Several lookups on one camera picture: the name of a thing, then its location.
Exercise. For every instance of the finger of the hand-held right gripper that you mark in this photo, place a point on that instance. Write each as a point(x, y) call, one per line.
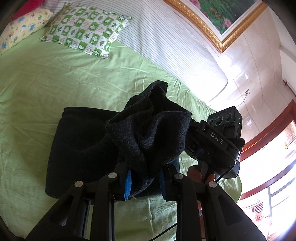
point(193, 151)

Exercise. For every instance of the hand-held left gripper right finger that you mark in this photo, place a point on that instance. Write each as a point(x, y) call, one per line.
point(162, 183)

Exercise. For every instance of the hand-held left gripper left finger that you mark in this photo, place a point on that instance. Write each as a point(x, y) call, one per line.
point(128, 183)

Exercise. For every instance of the dark navy sweater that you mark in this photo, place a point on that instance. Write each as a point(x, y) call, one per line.
point(104, 148)

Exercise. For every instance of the person's right hand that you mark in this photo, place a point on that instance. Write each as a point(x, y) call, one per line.
point(195, 174)

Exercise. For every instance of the white striped mattress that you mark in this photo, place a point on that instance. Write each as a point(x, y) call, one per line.
point(166, 46)

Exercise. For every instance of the gold framed flower painting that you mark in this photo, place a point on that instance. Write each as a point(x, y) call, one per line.
point(208, 30)

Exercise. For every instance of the green bed sheet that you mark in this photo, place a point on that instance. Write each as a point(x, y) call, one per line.
point(34, 97)

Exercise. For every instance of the green checkered pillow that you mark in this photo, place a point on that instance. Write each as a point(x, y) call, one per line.
point(87, 27)

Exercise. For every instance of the yellow cartoon print pillow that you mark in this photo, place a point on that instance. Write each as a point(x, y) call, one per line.
point(22, 27)

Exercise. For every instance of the red pillow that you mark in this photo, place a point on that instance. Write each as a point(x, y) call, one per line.
point(32, 5)

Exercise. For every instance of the red wooden frame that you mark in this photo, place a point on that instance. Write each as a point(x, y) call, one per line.
point(266, 129)

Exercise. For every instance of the white wall socket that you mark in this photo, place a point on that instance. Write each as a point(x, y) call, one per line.
point(247, 92)

